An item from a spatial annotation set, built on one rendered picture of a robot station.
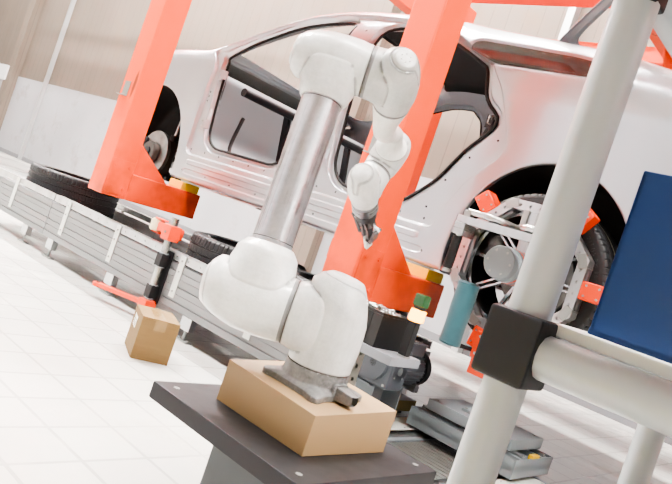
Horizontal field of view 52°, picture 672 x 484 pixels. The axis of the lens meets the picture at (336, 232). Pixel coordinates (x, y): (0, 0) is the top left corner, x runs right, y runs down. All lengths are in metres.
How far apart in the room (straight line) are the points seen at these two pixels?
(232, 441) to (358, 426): 0.30
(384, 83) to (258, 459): 0.90
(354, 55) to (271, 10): 8.65
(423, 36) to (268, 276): 1.54
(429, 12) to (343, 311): 1.62
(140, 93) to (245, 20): 6.57
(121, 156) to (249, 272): 2.71
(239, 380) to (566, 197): 1.29
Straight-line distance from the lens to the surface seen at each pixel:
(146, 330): 2.96
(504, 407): 0.44
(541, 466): 3.06
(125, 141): 4.21
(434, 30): 2.84
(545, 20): 7.65
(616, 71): 0.46
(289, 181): 1.63
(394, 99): 1.73
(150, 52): 4.23
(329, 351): 1.57
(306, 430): 1.50
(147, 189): 4.34
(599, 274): 2.79
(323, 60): 1.70
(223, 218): 9.62
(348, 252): 2.74
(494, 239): 3.08
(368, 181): 2.14
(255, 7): 10.63
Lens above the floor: 0.77
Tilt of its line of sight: level
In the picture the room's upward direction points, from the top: 19 degrees clockwise
